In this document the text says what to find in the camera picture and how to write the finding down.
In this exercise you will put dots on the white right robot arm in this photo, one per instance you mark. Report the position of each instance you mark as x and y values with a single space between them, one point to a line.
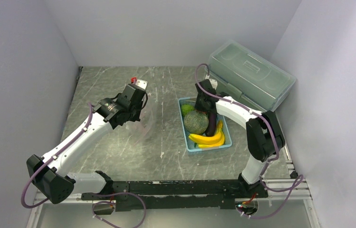
264 134

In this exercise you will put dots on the green custard apple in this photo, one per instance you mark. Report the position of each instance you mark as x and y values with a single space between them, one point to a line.
186 108

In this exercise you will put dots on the light blue plastic basket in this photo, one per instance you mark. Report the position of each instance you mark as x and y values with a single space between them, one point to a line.
192 147

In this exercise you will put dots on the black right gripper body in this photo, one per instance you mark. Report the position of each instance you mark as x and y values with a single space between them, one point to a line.
199 105

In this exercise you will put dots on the yellow banana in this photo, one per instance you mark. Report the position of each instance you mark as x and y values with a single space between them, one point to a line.
220 125
200 139

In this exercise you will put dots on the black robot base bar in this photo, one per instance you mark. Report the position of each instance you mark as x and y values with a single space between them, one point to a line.
177 194

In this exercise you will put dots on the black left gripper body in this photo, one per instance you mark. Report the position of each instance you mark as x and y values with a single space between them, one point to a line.
135 113

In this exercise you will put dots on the netted green melon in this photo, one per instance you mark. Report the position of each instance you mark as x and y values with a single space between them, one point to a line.
196 122

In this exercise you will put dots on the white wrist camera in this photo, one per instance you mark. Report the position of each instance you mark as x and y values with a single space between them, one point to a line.
139 82
213 82

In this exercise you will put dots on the clear zip top bag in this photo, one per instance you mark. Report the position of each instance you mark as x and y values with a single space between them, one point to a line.
142 130

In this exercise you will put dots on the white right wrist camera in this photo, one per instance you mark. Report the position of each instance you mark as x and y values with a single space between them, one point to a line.
213 82

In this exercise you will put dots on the upper yellow banana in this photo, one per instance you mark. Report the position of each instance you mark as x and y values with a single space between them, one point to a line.
200 139

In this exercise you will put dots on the purple eggplant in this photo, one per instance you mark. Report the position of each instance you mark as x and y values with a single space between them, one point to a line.
212 118

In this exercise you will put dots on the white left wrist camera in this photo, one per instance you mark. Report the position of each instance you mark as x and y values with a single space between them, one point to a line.
139 82

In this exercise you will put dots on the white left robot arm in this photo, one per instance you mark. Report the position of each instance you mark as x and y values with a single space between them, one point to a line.
51 174

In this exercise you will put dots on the lower yellow banana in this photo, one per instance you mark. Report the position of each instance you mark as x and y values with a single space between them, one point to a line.
220 125

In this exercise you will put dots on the green storage box, clear lid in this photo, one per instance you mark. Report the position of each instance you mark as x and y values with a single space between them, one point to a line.
248 78

